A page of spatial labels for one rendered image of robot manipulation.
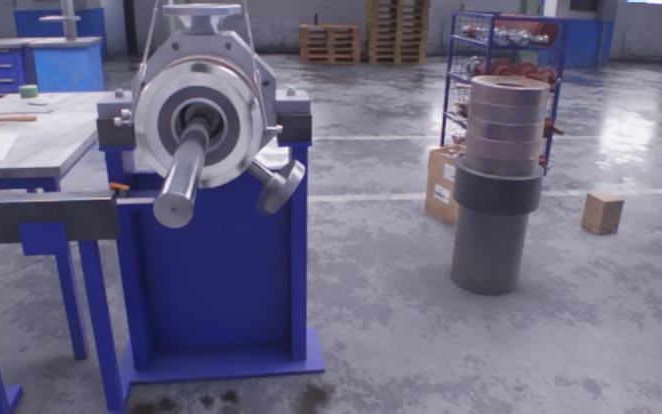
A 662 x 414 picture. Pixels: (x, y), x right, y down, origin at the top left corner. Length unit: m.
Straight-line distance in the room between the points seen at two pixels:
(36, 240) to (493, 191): 1.95
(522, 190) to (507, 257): 0.38
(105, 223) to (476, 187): 1.72
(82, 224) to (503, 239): 1.96
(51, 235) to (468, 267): 2.00
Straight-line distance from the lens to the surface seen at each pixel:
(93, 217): 1.83
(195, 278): 2.32
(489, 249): 2.90
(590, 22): 13.93
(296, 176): 1.68
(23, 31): 12.82
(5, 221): 1.92
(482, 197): 2.77
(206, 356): 2.46
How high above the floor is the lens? 1.48
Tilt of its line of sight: 22 degrees down
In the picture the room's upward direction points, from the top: 1 degrees clockwise
